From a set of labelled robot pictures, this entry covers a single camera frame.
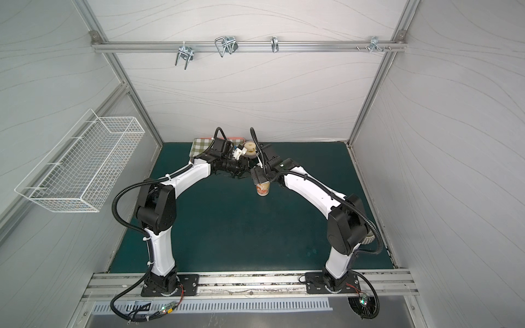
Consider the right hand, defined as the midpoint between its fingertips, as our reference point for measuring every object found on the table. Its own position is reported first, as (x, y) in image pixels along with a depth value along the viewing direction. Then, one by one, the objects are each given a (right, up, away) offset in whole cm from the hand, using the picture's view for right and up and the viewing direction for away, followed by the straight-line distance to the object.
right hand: (263, 169), depth 86 cm
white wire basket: (-62, 0, -18) cm, 64 cm away
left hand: (-2, -1, +1) cm, 2 cm away
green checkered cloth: (-38, +13, +32) cm, 52 cm away
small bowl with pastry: (-8, +12, +24) cm, 27 cm away
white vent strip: (-12, -45, -19) cm, 51 cm away
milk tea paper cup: (0, -9, +6) cm, 11 cm away
